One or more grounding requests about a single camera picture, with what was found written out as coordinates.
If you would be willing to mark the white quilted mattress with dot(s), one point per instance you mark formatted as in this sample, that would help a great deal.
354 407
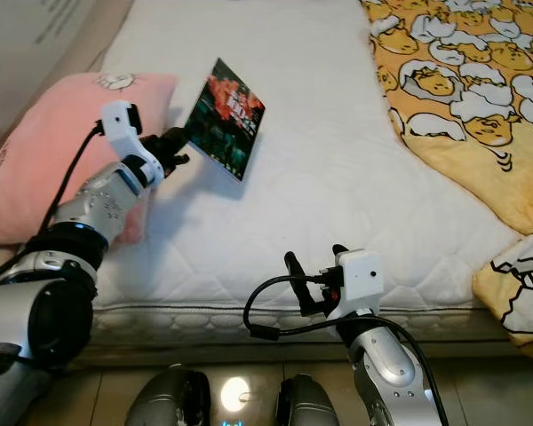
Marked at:
320 177

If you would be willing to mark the dark book with red cover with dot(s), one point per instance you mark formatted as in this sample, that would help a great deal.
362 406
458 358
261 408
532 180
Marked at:
226 120

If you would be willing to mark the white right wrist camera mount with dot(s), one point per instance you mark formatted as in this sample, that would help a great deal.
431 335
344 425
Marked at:
360 282

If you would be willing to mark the yellow egg print blanket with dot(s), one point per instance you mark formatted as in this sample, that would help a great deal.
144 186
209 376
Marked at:
462 80

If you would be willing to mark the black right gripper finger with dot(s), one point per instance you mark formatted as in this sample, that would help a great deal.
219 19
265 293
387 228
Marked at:
293 280
339 253

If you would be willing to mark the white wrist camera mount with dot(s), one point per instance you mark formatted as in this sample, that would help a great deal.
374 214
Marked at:
360 282
120 122

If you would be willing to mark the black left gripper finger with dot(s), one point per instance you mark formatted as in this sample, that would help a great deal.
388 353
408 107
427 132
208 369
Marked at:
179 160
174 136

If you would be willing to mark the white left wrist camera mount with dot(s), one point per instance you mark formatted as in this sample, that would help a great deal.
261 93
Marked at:
120 122

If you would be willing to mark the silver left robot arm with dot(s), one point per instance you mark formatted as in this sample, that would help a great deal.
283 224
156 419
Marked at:
35 311

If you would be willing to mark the beige bed base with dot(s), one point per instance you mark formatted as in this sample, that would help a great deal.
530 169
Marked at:
213 355

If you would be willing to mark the grey robot left leg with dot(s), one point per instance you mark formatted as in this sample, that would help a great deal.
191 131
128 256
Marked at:
169 399

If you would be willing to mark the pink plush pillow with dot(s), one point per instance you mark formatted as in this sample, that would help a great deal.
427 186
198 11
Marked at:
53 133

